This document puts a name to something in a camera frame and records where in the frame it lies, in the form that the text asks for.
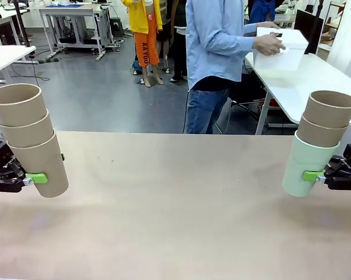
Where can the black pole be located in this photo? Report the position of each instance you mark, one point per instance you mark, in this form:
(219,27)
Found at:
(21,26)

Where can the white desk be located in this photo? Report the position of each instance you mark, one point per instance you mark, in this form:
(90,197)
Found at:
(6,58)

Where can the person in blue shirt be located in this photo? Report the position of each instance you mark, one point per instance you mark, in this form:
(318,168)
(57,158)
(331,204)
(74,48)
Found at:
(210,52)

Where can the white side table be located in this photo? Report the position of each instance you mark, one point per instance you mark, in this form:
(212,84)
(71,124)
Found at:
(315,78)

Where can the black monitor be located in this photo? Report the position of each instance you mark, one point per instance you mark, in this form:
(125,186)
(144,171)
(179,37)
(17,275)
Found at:
(308,29)

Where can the brown paper cup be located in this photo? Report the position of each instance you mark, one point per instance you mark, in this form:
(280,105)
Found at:
(29,137)
(330,116)
(318,135)
(18,113)
(44,172)

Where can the person's right forearm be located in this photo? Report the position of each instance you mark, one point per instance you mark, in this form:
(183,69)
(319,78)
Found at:
(239,42)

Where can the person's left forearm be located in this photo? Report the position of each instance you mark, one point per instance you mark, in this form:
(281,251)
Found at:
(252,28)

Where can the mannequin in dark clothes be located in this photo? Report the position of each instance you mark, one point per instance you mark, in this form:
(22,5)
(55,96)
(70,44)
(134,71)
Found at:
(175,41)

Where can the grey metal frame desk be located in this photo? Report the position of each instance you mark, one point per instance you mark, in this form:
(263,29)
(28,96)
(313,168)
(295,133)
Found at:
(73,17)

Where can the white box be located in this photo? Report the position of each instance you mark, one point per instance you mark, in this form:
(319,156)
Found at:
(280,55)

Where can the pale green cup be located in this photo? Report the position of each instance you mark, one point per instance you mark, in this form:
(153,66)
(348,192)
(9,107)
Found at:
(298,169)

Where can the person's right hand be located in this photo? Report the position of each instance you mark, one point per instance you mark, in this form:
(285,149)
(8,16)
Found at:
(268,45)

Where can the mannequin in yellow hoodie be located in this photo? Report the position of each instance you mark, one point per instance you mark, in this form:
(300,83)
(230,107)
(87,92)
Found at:
(145,35)

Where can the person's left hand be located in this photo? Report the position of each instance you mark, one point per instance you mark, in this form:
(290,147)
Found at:
(271,25)

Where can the black computer tower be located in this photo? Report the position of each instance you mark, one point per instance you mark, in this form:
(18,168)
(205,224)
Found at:
(116,27)

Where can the person in blue jacket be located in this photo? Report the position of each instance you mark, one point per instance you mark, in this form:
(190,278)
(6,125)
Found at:
(261,10)

